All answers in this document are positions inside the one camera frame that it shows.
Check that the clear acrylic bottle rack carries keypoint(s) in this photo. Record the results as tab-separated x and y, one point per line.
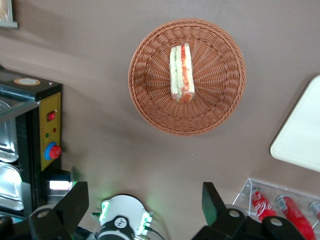
246	192

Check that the black food warmer cabinet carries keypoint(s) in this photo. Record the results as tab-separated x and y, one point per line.
32	130

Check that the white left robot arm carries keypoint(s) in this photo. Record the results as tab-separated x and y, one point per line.
123	215

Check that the red cola bottle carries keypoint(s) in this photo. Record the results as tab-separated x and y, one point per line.
262	206
315	210
296	216

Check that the steel warmer pan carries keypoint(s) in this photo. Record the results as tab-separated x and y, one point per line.
10	187
7	135

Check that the red and blue warmer knob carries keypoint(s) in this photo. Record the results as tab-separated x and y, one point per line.
53	151

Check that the small silver metal box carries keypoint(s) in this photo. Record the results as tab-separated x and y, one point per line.
58	183

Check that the cream rectangular tray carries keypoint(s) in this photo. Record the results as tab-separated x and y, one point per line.
302	130

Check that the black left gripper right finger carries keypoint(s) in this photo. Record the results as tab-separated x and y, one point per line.
215	212

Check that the triangle sandwich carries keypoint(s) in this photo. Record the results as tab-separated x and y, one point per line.
182	75

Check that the round brown wicker basket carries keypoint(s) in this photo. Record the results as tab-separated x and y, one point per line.
215	100

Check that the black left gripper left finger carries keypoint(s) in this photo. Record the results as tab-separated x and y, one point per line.
67	207

